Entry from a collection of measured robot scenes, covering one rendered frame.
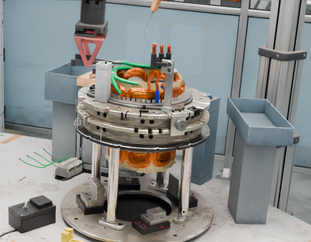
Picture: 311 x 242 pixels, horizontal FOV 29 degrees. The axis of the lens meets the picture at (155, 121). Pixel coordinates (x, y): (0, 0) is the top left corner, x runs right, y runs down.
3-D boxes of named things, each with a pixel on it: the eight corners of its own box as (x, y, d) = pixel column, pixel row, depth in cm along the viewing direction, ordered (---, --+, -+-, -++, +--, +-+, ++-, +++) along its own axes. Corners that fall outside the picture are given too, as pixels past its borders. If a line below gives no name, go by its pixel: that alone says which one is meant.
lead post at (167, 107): (171, 113, 133) (175, 61, 129) (161, 111, 134) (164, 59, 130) (174, 111, 134) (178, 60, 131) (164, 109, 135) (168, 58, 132)
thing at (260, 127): (279, 238, 147) (295, 128, 138) (235, 238, 146) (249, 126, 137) (254, 195, 171) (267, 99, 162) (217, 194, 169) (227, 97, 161)
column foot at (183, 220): (171, 222, 147) (171, 218, 147) (182, 212, 153) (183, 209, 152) (182, 225, 146) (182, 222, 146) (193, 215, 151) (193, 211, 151)
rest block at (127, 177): (131, 184, 163) (132, 177, 163) (111, 184, 162) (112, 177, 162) (129, 178, 167) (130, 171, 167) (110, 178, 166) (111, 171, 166)
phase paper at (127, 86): (112, 96, 139) (113, 78, 138) (114, 95, 141) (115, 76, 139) (144, 102, 137) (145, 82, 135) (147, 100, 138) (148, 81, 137)
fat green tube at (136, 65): (116, 67, 152) (117, 59, 151) (122, 64, 155) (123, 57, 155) (172, 75, 147) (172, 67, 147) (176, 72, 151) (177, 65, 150)
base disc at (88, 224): (31, 224, 143) (31, 221, 143) (100, 169, 178) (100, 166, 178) (187, 262, 132) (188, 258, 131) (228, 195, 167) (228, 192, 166)
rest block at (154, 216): (140, 218, 144) (140, 210, 144) (158, 214, 147) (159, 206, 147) (149, 226, 141) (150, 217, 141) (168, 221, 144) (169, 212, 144)
